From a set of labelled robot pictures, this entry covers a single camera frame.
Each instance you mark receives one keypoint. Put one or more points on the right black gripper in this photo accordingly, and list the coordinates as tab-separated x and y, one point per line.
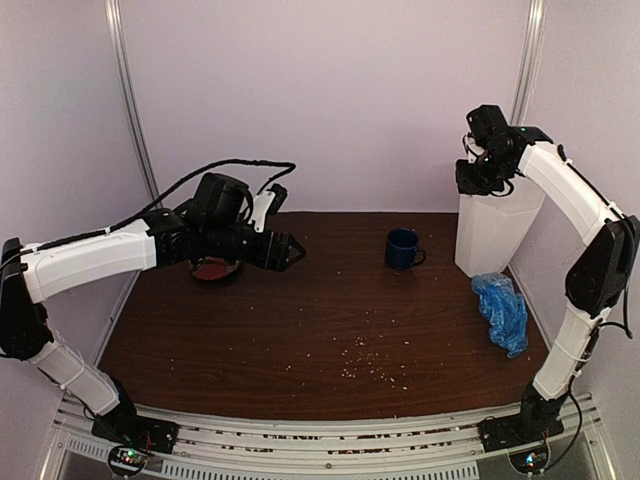
466	183

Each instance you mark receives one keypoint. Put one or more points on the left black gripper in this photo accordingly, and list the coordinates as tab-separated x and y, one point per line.
277	261

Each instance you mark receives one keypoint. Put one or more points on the white faceted trash bin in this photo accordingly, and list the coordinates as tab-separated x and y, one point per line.
491	229

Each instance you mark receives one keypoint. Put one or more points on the blue plastic trash bag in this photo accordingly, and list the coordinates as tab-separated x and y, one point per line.
505	311

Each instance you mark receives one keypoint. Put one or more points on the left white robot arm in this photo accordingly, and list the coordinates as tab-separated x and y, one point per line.
223	220

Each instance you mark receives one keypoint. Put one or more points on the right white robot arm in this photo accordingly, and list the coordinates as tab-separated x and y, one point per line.
505	175

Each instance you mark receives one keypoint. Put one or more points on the red patterned plate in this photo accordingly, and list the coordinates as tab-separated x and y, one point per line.
213	268

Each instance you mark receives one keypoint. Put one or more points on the dark blue enamel mug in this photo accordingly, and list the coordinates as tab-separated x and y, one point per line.
403	250

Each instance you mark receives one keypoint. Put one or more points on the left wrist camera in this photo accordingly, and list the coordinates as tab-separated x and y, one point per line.
266	203

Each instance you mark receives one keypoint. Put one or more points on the right aluminium corner post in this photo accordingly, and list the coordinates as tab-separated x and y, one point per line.
530	60

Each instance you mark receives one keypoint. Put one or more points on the aluminium corner post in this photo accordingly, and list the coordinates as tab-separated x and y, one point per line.
530	60
117	35

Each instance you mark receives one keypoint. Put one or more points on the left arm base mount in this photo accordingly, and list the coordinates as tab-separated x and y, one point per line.
135	442

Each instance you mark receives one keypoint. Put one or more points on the aluminium front rail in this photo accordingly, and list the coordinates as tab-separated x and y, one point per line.
444	446

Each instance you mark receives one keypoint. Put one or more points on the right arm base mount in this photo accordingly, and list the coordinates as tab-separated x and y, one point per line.
529	452

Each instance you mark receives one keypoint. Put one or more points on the left aluminium corner post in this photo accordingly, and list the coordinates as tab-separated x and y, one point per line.
117	35

